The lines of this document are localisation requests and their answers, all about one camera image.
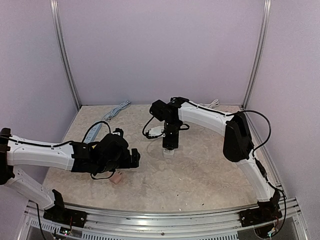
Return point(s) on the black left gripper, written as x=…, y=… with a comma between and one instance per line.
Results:
x=135, y=159

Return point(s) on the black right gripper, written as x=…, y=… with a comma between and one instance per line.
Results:
x=170, y=144

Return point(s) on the white power strip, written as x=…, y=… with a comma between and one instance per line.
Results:
x=168, y=154

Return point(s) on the pink usb charger plug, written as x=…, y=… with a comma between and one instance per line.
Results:
x=117, y=177

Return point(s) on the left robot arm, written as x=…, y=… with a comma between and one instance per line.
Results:
x=107, y=155

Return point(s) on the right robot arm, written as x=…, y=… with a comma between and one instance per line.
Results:
x=238, y=147

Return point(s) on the blue power strip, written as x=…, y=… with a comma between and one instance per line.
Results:
x=92, y=132

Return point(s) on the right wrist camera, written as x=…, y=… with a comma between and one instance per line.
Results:
x=155, y=132

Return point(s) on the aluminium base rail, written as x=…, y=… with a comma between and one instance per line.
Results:
x=108, y=224

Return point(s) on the right aluminium frame post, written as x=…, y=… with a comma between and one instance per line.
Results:
x=258, y=52

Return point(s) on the aluminium frame post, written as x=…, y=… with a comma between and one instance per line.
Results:
x=54, y=6
x=258, y=52

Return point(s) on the left aluminium frame post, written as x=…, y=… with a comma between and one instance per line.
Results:
x=54, y=6

